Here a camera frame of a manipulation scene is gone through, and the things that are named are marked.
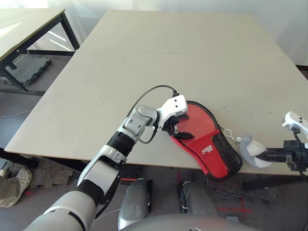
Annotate grey left robot leg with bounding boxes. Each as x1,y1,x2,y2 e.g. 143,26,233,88
119,178,154,229

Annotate grey robot torso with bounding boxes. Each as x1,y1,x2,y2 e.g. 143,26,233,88
119,214,259,231

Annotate red black paddle case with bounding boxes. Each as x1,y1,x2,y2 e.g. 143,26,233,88
169,100,243,181

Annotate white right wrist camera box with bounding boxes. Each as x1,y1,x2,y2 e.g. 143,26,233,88
282,111,308,136

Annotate white grey plush ball charm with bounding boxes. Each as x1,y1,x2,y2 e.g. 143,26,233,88
239,134,272,168

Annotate grey right robot leg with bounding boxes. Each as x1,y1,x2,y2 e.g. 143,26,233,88
179,181,219,217

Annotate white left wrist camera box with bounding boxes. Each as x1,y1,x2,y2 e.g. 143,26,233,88
157,94,188,128

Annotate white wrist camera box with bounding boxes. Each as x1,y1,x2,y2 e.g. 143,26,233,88
282,111,308,136
157,94,188,128

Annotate beige side table black frame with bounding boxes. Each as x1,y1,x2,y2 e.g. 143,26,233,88
0,9,81,97

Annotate dark speckled floor mat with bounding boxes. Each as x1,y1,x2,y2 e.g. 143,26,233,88
194,168,279,204
30,157,84,190

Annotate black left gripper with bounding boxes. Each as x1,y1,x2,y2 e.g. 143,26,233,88
161,114,195,140

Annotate grey interlocking foam mat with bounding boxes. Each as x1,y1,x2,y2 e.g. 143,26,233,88
9,55,53,85

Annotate white charm cord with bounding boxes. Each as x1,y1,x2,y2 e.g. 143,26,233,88
221,128,242,144

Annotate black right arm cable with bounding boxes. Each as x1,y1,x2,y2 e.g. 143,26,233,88
292,125,308,179

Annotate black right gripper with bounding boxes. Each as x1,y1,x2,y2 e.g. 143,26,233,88
255,140,308,172

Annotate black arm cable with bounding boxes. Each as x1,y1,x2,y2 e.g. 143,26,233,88
126,84,180,145
292,125,308,179

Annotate white perforated clog shoe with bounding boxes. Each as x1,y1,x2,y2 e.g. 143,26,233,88
13,167,33,193

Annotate grey robot leg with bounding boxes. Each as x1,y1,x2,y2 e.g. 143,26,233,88
119,178,154,229
179,181,219,217

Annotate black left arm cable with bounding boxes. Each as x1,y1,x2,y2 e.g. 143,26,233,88
126,84,180,145

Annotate thin white floor cable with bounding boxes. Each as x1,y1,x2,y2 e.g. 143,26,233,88
95,208,121,221
0,109,32,118

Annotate khaki trouser leg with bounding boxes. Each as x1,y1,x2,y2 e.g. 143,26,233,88
0,178,22,208

